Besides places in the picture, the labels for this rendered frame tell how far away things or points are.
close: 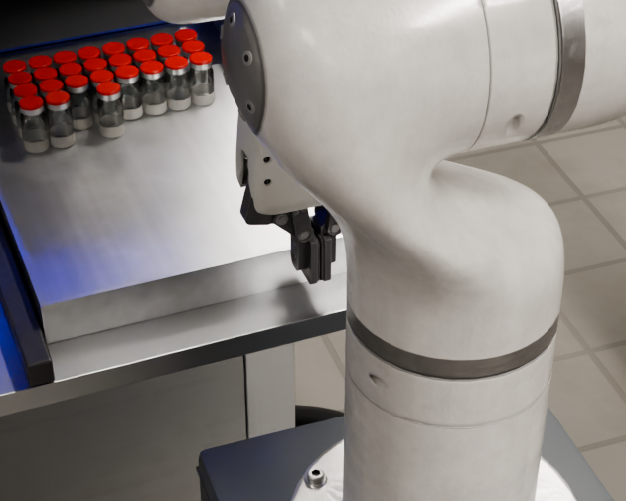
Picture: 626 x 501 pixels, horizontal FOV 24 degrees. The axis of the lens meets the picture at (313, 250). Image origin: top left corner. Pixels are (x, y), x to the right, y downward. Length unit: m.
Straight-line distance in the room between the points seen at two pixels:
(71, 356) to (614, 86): 0.50
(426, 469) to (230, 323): 0.29
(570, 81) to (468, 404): 0.20
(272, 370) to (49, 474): 0.28
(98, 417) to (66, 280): 0.52
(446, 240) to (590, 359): 1.71
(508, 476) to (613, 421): 1.47
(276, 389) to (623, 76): 1.03
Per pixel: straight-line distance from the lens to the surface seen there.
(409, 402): 0.79
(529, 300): 0.76
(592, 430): 2.29
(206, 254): 1.13
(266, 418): 1.70
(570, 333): 2.46
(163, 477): 1.71
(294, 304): 1.08
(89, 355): 1.05
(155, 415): 1.64
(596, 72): 0.69
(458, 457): 0.82
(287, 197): 1.00
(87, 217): 1.18
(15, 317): 1.06
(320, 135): 0.65
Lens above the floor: 1.56
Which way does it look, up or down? 37 degrees down
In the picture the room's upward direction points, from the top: straight up
